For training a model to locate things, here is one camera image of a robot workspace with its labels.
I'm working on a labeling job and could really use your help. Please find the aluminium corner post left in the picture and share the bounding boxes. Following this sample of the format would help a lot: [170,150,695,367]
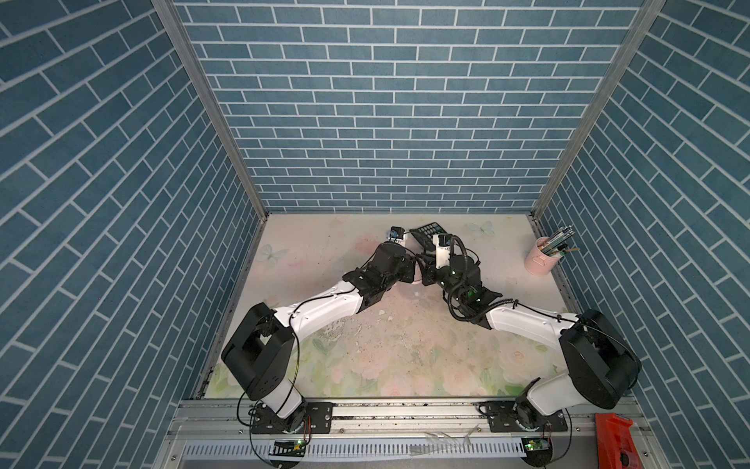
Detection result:
[152,0,268,223]

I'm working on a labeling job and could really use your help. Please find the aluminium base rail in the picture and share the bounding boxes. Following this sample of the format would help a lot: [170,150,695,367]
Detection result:
[167,397,601,440]

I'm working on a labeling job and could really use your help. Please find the pens in pink cup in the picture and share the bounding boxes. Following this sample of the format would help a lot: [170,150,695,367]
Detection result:
[539,225,575,257]

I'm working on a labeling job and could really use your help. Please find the aluminium corner post right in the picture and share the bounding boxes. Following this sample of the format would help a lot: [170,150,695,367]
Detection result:
[529,0,665,224]

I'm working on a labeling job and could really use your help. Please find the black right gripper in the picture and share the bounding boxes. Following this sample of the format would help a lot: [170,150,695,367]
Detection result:
[417,256,465,310]

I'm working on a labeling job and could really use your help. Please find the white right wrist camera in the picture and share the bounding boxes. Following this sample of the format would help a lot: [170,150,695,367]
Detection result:
[433,233,453,269]

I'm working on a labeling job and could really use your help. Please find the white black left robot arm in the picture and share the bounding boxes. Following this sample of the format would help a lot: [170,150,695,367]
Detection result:
[221,242,416,432]

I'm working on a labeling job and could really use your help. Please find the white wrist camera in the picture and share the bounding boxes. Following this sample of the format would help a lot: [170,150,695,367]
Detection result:
[433,233,453,269]
[387,226,408,245]

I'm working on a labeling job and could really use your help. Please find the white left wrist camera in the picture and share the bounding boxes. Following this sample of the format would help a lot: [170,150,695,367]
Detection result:
[387,226,408,245]

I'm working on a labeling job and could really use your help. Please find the white slotted cable duct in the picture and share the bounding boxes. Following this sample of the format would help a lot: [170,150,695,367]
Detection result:
[182,436,527,462]

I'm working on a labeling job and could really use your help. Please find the black desk calculator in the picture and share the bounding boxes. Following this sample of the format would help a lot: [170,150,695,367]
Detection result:
[409,222,447,250]

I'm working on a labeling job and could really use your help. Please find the aluminium corner post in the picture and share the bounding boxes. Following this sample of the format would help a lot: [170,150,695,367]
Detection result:
[529,0,665,224]
[152,0,268,223]

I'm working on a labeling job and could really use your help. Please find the red tool box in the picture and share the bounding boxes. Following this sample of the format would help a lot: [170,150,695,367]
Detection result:
[595,414,642,469]

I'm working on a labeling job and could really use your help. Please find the pink pen holder cup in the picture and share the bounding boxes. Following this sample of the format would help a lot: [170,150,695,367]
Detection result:
[523,236,561,277]

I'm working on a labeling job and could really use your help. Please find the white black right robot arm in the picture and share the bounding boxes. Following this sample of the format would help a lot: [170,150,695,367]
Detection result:
[414,232,642,431]

